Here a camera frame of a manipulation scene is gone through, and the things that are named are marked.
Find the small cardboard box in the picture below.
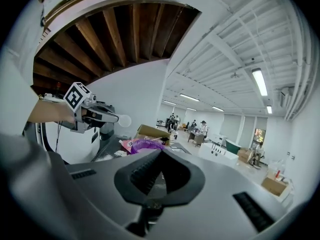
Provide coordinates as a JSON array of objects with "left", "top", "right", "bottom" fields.
[{"left": 236, "top": 147, "right": 254, "bottom": 164}]

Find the white detergent scoop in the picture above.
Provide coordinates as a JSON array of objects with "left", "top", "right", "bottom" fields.
[{"left": 117, "top": 114, "right": 132, "bottom": 128}]

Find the large cardboard box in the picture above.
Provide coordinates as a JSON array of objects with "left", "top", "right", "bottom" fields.
[{"left": 260, "top": 175, "right": 289, "bottom": 197}]

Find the white rectangular bathtub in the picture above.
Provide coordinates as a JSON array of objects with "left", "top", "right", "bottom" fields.
[{"left": 198, "top": 142, "right": 240, "bottom": 167}]

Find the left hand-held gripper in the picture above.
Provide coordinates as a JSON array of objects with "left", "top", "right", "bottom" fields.
[{"left": 62, "top": 81, "right": 120, "bottom": 135}]

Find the purple detergent powder bag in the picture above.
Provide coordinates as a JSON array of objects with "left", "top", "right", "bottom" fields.
[{"left": 118, "top": 137, "right": 166, "bottom": 156}]

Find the white air conditioner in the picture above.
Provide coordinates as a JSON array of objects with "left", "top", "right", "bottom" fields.
[{"left": 279, "top": 87, "right": 291, "bottom": 108}]

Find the black cable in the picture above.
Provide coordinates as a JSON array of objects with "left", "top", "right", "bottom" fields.
[{"left": 54, "top": 120, "right": 63, "bottom": 154}]

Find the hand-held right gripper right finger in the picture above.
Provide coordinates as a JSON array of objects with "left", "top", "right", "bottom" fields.
[{"left": 161, "top": 149, "right": 207, "bottom": 206}]

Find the wooden slatted roof frame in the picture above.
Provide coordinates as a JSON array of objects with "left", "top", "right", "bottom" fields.
[{"left": 32, "top": 2, "right": 202, "bottom": 95}]

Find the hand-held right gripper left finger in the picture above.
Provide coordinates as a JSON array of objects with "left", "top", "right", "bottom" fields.
[{"left": 114, "top": 149, "right": 164, "bottom": 205}]

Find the open cardboard box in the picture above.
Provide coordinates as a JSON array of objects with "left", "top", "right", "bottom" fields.
[{"left": 134, "top": 123, "right": 174, "bottom": 146}]

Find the wooden desk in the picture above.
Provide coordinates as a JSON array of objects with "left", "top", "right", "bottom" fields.
[{"left": 187, "top": 130, "right": 206, "bottom": 148}]

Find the person's white shirt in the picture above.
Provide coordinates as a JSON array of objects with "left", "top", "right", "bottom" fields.
[{"left": 1, "top": 0, "right": 47, "bottom": 136}]

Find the person's left forearm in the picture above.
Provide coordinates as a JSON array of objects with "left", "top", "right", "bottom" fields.
[{"left": 26, "top": 99, "right": 76, "bottom": 124}]

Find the white washing machine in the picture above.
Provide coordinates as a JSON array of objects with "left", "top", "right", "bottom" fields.
[{"left": 34, "top": 120, "right": 101, "bottom": 165}]

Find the green bathtub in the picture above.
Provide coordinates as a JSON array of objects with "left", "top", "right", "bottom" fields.
[{"left": 225, "top": 138, "right": 243, "bottom": 153}]

